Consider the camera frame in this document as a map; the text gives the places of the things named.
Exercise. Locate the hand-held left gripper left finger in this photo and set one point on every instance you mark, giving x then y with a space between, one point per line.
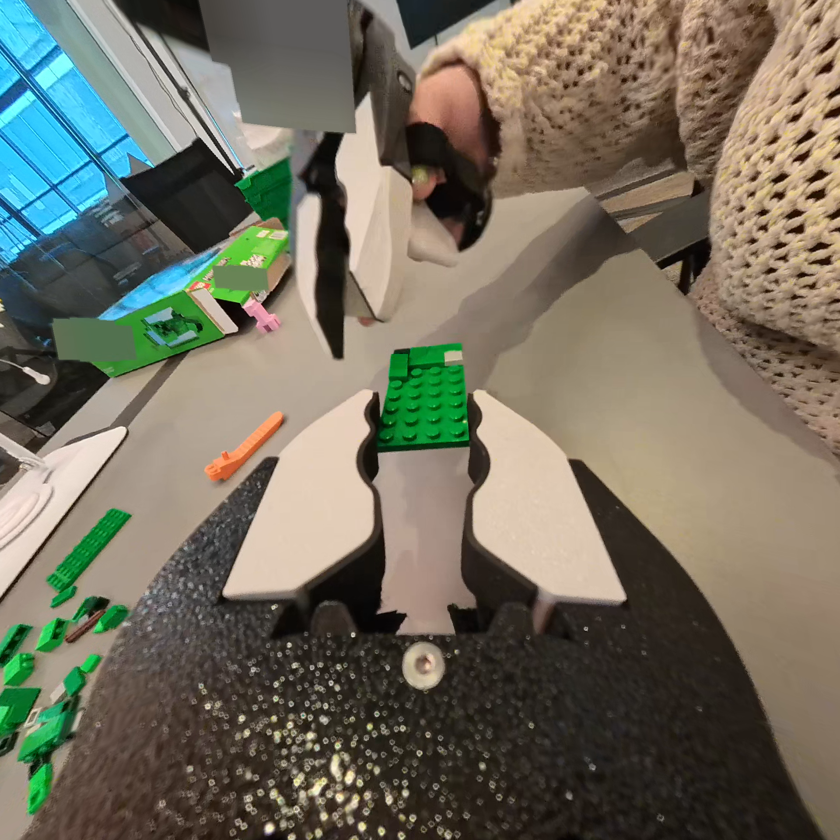
302 525

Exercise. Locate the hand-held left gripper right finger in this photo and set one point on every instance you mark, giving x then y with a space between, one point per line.
551 525

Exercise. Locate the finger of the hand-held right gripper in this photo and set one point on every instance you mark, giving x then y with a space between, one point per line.
380 236
307 262

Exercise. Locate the green L-shaped lego tile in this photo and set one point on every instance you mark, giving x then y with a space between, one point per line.
430 355

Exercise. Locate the green rectangular lego tile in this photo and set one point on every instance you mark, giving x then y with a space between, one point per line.
399 371

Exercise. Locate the green lego base plate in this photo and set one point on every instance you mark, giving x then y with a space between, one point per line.
423 413

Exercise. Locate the person's right forearm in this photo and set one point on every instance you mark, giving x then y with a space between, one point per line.
590 85

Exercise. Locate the pink lego pig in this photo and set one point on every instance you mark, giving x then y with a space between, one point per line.
262 318

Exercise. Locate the orange lego brick separator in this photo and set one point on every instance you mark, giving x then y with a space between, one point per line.
243 449

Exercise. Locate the green lego set box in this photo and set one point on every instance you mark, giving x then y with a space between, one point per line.
170 328

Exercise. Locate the long green studded lego plate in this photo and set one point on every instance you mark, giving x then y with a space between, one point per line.
88 548

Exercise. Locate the brown lego bar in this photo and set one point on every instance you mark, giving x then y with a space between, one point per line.
85 625

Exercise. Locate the pile of loose lego pieces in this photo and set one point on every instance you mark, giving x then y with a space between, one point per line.
26 669

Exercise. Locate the person's right hand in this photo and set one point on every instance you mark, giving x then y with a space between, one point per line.
453 98

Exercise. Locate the green plastic storage crates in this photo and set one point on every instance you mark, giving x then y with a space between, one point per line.
269 190

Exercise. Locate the white crumpled paper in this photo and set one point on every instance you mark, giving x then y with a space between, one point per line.
266 144

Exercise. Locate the black chair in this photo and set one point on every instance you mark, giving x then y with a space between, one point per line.
190 197

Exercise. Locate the black tripod stand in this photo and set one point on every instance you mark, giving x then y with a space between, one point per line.
186 94

